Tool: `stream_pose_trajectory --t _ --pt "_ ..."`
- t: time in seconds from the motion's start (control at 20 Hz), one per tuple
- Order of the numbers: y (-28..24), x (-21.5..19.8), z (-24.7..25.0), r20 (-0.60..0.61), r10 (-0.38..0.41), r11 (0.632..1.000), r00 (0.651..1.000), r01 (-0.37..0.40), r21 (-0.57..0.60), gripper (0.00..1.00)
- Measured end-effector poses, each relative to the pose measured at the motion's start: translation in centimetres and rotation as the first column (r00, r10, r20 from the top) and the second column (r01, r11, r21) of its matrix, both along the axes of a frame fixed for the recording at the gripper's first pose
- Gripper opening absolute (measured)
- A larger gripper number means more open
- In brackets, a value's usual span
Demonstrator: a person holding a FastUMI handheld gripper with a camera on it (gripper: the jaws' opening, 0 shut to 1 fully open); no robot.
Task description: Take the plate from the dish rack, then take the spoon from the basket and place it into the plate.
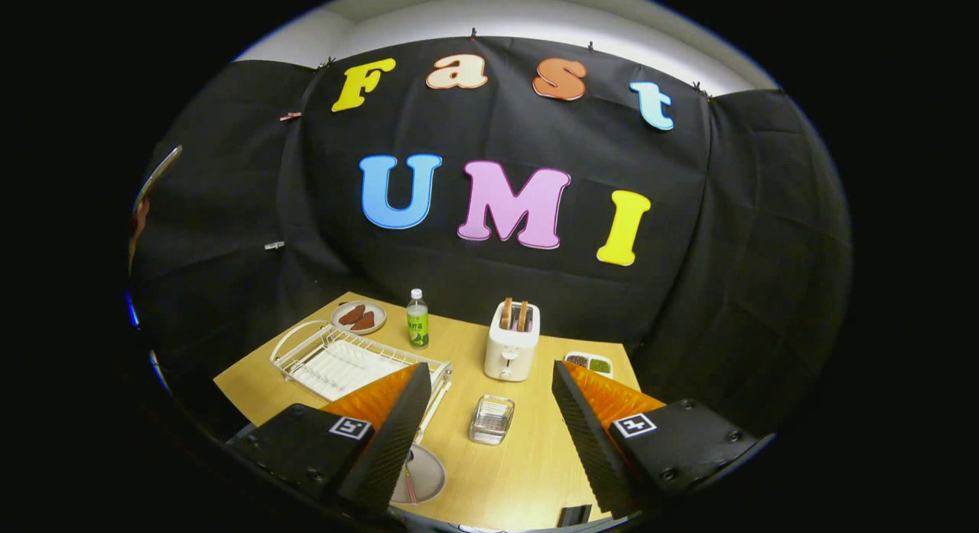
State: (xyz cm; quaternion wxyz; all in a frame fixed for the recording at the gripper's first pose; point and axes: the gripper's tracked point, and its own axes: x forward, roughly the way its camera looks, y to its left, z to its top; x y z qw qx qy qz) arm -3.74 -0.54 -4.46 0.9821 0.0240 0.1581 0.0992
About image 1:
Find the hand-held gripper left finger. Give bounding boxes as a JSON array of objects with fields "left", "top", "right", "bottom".
[{"left": 225, "top": 362, "right": 434, "bottom": 519}]

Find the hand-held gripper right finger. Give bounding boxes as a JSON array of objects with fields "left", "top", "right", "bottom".
[{"left": 551, "top": 359, "right": 776, "bottom": 519}]

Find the white round plate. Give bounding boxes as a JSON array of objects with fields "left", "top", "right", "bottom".
[{"left": 389, "top": 443, "right": 447, "bottom": 506}]

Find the white wire dish rack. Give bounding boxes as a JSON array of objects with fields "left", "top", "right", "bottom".
[{"left": 268, "top": 319, "right": 454, "bottom": 446}]

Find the metal wire basket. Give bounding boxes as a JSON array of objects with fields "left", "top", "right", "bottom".
[{"left": 468, "top": 395, "right": 516, "bottom": 447}]

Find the white divided bean dish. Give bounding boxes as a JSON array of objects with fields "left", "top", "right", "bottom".
[{"left": 563, "top": 351, "right": 615, "bottom": 380}]

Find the small beige plate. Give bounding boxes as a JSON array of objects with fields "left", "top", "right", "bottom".
[{"left": 330, "top": 299, "right": 389, "bottom": 336}]

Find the white toaster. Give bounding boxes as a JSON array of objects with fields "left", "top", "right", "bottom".
[{"left": 483, "top": 301, "right": 542, "bottom": 383}]

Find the green label drink bottle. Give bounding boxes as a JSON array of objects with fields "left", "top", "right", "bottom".
[{"left": 405, "top": 288, "right": 431, "bottom": 350}]

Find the black backdrop cloth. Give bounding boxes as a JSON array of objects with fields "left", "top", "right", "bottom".
[{"left": 130, "top": 35, "right": 854, "bottom": 444}]

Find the shiny metal fixture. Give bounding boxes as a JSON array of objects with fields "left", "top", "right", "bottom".
[{"left": 131, "top": 144, "right": 184, "bottom": 217}]

